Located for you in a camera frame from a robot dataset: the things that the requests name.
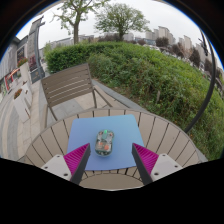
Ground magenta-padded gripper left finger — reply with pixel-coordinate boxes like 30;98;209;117
41;143;92;186

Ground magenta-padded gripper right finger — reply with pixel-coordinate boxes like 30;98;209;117
131;143;184;186

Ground blue square mouse pad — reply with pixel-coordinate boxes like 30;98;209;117
66;114;146;172

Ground low white flower planter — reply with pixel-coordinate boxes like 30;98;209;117
12;87;33;123

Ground brown slatted outdoor chair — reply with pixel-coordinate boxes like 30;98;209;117
40;63;113;128

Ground dark curved parasol pole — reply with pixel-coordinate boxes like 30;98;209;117
182;29;217;135

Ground tall white flower planter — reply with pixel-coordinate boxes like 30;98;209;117
17;57;33;88

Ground grey shopfront building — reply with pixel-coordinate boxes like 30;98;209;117
0;35;30;95

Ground grey sign pillar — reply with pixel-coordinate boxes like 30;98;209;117
26;15;46;84

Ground distant apartment buildings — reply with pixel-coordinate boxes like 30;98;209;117
144;25;222;68

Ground bare-trunked leaning tree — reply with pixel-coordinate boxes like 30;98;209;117
52;0;110;46

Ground round-crowned green tree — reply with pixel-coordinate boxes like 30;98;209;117
93;2;151;42

